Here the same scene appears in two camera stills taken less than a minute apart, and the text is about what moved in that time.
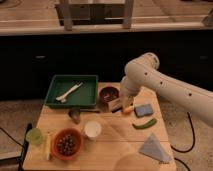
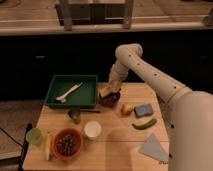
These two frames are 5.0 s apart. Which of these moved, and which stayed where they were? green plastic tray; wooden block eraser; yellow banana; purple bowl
Moved: wooden block eraser
Stayed: green plastic tray; purple bowl; yellow banana
